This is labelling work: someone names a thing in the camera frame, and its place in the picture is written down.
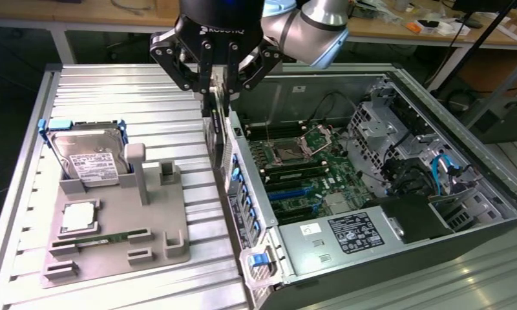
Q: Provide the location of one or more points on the graphics card with black shroud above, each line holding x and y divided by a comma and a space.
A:
217, 139

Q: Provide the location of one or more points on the blue slot clip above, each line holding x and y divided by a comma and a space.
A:
254, 224
236, 161
249, 201

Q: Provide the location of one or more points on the black and silver PC case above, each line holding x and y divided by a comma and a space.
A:
413, 274

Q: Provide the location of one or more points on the wooden desk with white legs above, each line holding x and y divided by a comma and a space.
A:
68, 13
382, 29

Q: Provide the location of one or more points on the grey parts rack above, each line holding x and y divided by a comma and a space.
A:
154, 210

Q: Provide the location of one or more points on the black monitor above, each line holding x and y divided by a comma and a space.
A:
486, 4

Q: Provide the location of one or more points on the blue expansion slot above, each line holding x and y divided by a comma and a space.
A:
288, 193

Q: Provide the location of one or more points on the green RAM stick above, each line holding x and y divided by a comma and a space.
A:
102, 239

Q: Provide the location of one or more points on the CPU socket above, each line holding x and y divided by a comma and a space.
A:
289, 151

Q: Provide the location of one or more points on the green motherboard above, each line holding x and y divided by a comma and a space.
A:
340, 181

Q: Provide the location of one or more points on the blue case latch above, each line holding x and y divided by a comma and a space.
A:
258, 261

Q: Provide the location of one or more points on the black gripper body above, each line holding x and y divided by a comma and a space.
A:
220, 19

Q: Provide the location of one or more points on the silver CPU chip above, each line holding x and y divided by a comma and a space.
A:
78, 218

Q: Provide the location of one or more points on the black fan shroud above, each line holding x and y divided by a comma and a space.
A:
413, 219

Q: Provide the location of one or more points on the grey cabinet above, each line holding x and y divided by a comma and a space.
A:
512, 122

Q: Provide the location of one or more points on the white plastic part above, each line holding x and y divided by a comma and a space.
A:
454, 29

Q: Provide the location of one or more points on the black RAM stick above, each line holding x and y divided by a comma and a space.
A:
293, 176

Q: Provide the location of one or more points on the hard disk with blue caddy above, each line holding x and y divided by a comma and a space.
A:
85, 155

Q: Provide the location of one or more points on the silver power supply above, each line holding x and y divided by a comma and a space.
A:
309, 252

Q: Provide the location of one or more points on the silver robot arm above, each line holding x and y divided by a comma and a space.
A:
314, 32

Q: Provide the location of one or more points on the metal socket cover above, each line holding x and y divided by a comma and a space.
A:
316, 137

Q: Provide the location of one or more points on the black tripod pole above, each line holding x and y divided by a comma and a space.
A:
477, 42

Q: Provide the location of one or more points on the metal disk bay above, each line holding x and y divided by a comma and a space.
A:
372, 155

